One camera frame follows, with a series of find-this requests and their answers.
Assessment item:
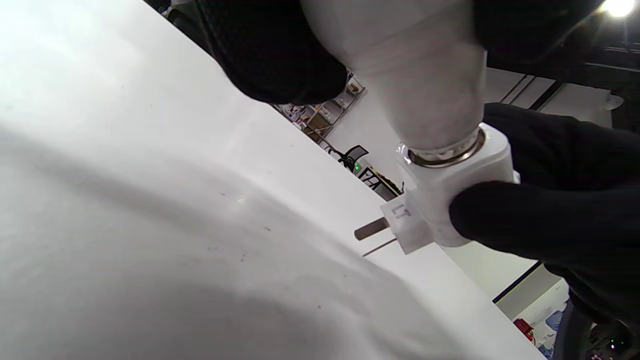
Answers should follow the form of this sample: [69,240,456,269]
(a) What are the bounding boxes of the person's left hand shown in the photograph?
[195,0,606,106]

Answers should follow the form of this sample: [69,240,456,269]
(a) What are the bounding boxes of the person's right hand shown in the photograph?
[448,102,640,331]

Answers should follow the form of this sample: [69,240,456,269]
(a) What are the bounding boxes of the white plug-in socket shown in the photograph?
[354,122,521,257]

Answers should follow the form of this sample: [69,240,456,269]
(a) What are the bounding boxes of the white light bulb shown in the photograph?
[300,0,488,166]

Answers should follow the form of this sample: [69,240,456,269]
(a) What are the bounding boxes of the black and white right controller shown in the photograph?
[552,295,640,360]

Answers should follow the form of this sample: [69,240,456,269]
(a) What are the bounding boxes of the black chair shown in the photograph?
[327,145,371,174]

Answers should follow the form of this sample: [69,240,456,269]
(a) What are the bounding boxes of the red box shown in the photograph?
[513,318,536,342]

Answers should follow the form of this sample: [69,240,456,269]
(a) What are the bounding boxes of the bright ceiling lamp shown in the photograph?
[599,0,637,19]

